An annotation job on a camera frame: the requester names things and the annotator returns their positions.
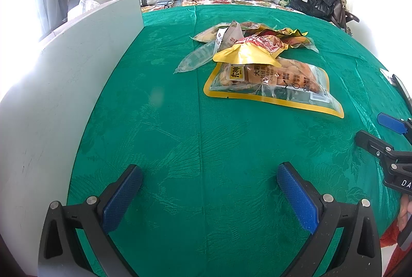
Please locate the green cloth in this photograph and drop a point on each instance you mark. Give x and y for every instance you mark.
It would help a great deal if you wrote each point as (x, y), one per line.
(285, 1)

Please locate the brown bag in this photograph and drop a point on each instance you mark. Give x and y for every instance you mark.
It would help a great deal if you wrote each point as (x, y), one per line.
(341, 13)

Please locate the yellow snack bag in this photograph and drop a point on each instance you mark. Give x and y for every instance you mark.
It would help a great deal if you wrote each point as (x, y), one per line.
(244, 53)

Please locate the tan snack packet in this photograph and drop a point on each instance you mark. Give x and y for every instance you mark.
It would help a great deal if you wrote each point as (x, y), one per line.
(249, 25)

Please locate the person's right hand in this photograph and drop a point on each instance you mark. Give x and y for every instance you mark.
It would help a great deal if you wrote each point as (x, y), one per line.
(406, 211)

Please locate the white cardboard box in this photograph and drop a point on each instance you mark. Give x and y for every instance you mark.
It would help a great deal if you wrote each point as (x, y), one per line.
(64, 119)

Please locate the beige snack packet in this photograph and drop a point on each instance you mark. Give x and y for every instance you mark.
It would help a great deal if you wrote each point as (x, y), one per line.
(207, 35)

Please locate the green blanket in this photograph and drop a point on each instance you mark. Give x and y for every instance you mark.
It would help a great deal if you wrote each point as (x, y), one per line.
(193, 151)

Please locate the white printed snack packet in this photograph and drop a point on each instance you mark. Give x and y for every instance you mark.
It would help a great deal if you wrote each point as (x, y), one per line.
(230, 36)

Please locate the small clear snack packet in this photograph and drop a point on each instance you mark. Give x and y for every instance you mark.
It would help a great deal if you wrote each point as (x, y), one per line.
(304, 44)

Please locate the large yellow-edged clear snack bag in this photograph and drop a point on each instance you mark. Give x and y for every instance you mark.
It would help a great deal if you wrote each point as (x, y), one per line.
(289, 84)

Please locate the red garment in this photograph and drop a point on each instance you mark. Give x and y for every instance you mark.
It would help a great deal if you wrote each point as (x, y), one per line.
(389, 251)

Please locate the clear plastic bag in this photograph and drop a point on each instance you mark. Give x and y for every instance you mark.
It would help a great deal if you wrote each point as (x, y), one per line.
(88, 5)

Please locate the dark flat device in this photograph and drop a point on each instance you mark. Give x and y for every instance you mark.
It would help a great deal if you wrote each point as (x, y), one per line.
(400, 84)

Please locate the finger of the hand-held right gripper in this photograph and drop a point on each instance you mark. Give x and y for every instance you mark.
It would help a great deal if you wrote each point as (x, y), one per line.
(373, 143)
(391, 123)

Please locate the black jacket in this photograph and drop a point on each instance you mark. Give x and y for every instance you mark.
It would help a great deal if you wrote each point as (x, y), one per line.
(312, 7)

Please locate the red orange snack packet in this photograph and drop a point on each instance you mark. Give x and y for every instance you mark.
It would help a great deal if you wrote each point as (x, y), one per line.
(267, 42)

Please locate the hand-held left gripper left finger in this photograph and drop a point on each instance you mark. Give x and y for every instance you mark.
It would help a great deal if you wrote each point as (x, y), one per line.
(124, 196)

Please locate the long clear cake packet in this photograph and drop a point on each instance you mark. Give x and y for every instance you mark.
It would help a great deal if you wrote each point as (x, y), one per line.
(196, 58)

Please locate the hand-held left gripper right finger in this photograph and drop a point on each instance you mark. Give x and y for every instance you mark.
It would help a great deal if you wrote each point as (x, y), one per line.
(297, 196)

